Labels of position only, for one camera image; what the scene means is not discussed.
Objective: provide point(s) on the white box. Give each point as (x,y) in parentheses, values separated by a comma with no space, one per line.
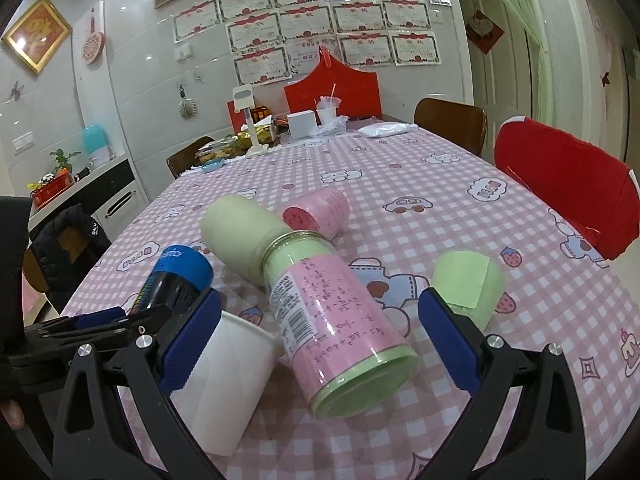
(301,124)

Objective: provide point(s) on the white black cabinet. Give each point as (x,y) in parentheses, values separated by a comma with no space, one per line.
(112,195)

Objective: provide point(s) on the green sheer curtain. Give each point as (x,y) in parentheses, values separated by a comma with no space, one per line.
(529,14)

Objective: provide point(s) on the brown wooden chair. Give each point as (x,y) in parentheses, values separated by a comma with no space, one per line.
(462,124)

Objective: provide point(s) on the red covered chair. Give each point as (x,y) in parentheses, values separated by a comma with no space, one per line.
(593,191)

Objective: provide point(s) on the gold framed red picture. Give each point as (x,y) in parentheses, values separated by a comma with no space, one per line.
(37,34)

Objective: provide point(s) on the pink checkered tablecloth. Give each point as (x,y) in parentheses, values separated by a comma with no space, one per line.
(412,198)

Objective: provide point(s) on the snack food tray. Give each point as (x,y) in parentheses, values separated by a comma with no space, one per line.
(226,148)

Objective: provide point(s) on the brown chair far left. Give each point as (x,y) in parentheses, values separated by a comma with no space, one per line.
(187,157)

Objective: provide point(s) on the pale green cup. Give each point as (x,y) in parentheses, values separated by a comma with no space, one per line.
(238,231)

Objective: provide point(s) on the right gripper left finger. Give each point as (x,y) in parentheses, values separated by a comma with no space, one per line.
(92,438)

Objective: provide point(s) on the potted green plant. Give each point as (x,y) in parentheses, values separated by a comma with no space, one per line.
(63,162)

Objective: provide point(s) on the round wall hanging ornament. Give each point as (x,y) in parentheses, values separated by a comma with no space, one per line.
(187,106)

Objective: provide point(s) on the red door diamond decoration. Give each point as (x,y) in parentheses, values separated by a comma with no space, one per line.
(483,32)

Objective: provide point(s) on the light green paper cup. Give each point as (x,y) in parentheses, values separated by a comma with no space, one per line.
(471,284)

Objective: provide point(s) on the small red gift bag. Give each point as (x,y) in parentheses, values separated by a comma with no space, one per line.
(237,117)

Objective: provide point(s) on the red planter box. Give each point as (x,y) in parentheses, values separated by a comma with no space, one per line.
(49,186)

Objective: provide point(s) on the pink paper cup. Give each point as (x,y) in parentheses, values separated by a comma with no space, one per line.
(324,211)

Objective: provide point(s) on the pink green clear jar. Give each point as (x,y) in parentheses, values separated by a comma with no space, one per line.
(346,355)

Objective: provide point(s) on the plastic cup with straw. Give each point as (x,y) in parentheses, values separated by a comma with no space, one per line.
(327,106)

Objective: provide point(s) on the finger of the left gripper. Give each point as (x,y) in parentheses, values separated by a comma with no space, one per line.
(108,329)

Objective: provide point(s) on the blue black cup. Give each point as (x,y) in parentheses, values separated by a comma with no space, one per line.
(178,278)

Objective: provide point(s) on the white paper cup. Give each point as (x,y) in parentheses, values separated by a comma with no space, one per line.
(226,384)

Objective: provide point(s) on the blue white humidifier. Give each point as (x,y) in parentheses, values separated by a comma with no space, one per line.
(97,146)

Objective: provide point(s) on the person's hand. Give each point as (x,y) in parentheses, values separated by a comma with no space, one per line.
(13,414)

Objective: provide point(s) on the chair with black jacket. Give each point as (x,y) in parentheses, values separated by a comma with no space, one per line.
(62,254)

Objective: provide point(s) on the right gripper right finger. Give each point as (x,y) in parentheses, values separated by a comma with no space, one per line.
(546,436)

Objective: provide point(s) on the white desk lamp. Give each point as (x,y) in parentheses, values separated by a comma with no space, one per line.
(243,102)

